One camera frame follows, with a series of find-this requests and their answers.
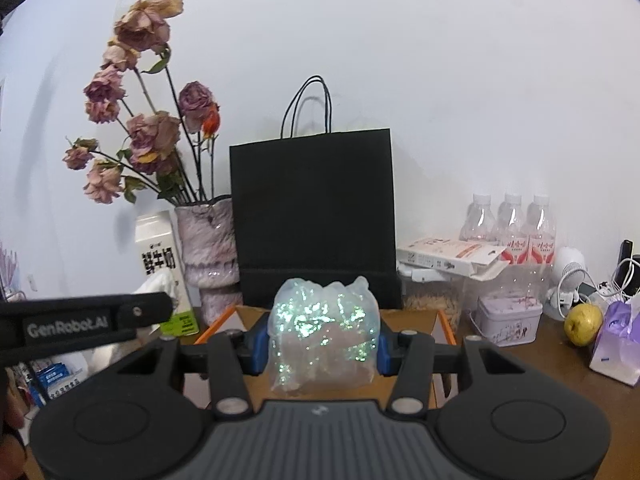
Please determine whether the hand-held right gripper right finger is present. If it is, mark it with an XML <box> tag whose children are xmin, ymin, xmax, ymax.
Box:
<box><xmin>376</xmin><ymin>329</ymin><xmax>526</xmax><ymax>417</ymax></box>

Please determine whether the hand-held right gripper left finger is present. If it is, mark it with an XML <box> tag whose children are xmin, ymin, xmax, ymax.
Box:
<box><xmin>117</xmin><ymin>315</ymin><xmax>271</xmax><ymax>421</ymax></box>

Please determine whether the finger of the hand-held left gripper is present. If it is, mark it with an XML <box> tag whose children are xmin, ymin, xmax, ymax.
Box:
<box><xmin>115</xmin><ymin>291</ymin><xmax>177</xmax><ymax>342</ymax></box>

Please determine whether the white tissue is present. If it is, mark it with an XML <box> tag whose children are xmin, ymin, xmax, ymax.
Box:
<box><xmin>132</xmin><ymin>270</ymin><xmax>187</xmax><ymax>311</ymax></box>

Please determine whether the red cardboard box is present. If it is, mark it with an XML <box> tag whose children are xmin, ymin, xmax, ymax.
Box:
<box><xmin>182</xmin><ymin>304</ymin><xmax>458</xmax><ymax>411</ymax></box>

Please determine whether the clear iridescent plastic bag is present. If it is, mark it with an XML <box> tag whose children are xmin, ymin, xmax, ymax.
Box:
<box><xmin>267</xmin><ymin>276</ymin><xmax>382</xmax><ymax>396</ymax></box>

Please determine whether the person's left hand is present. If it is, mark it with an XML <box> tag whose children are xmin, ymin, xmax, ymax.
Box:
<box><xmin>0</xmin><ymin>395</ymin><xmax>28</xmax><ymax>480</ymax></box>

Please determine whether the blue packet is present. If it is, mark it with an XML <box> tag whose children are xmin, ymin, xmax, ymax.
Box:
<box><xmin>37</xmin><ymin>360</ymin><xmax>83</xmax><ymax>403</ymax></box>

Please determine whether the clear plastic grain container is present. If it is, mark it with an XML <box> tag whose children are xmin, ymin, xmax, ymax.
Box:
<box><xmin>400</xmin><ymin>265</ymin><xmax>466</xmax><ymax>331</ymax></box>

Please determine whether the white green milk carton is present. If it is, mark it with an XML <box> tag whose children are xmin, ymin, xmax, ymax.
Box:
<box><xmin>135</xmin><ymin>210</ymin><xmax>201</xmax><ymax>336</ymax></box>

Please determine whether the pink mottled vase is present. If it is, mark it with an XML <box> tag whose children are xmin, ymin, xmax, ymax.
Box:
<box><xmin>173</xmin><ymin>196</ymin><xmax>241</xmax><ymax>326</ymax></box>

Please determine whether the flat white pink carton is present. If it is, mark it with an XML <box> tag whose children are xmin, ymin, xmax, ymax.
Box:
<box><xmin>396</xmin><ymin>236</ymin><xmax>508</xmax><ymax>281</ymax></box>

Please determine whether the lavender tin box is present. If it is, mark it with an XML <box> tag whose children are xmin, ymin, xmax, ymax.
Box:
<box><xmin>472</xmin><ymin>294</ymin><xmax>543</xmax><ymax>347</ymax></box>

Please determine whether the black paper bag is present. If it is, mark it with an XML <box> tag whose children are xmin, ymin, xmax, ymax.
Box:
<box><xmin>229</xmin><ymin>76</ymin><xmax>403</xmax><ymax>311</ymax></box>

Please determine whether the clear water bottle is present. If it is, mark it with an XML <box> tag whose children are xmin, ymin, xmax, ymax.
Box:
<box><xmin>527</xmin><ymin>194</ymin><xmax>557</xmax><ymax>266</ymax></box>
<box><xmin>497</xmin><ymin>192</ymin><xmax>528</xmax><ymax>266</ymax></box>
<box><xmin>460</xmin><ymin>192</ymin><xmax>496</xmax><ymax>243</ymax></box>

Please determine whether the dried pink rose bouquet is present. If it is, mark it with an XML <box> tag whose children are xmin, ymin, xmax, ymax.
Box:
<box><xmin>62</xmin><ymin>0</ymin><xmax>222</xmax><ymax>207</ymax></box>

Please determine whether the yellow green apple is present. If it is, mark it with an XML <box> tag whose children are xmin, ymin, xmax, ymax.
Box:
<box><xmin>565</xmin><ymin>304</ymin><xmax>604</xmax><ymax>347</ymax></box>

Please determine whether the small white desk fan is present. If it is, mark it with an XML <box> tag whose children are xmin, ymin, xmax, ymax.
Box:
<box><xmin>545</xmin><ymin>246</ymin><xmax>598</xmax><ymax>321</ymax></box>

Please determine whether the purple tissue pack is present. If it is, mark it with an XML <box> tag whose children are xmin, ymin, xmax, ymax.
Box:
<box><xmin>589</xmin><ymin>294</ymin><xmax>640</xmax><ymax>387</ymax></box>

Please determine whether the white cable with black plug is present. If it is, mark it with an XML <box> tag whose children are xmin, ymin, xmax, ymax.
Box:
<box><xmin>597</xmin><ymin>240</ymin><xmax>640</xmax><ymax>306</ymax></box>

